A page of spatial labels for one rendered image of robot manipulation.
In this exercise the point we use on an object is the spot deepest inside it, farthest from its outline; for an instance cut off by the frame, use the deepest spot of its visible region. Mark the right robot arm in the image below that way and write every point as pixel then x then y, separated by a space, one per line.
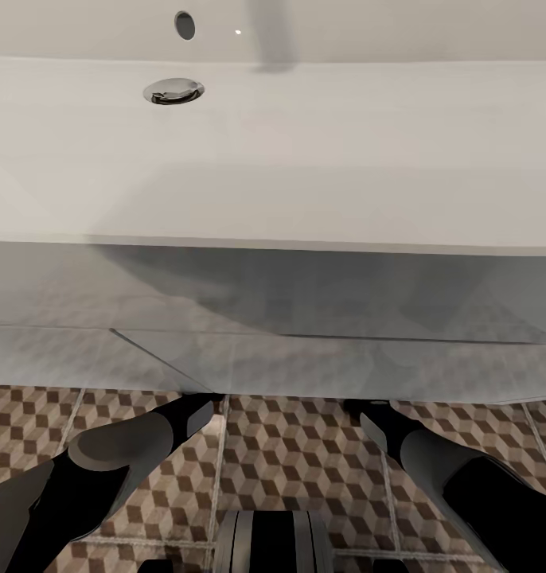
pixel 494 509

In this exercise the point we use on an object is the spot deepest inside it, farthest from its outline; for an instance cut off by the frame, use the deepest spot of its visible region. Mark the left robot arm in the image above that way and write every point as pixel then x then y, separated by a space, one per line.
pixel 69 496

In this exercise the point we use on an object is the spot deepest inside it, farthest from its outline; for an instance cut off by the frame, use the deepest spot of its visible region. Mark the robot trunk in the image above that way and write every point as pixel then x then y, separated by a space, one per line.
pixel 250 541

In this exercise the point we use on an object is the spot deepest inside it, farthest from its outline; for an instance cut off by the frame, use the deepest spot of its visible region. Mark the furniture sink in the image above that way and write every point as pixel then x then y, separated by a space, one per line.
pixel 316 198

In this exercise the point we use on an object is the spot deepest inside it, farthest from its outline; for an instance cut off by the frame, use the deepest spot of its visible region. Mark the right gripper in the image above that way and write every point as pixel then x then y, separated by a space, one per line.
pixel 354 407

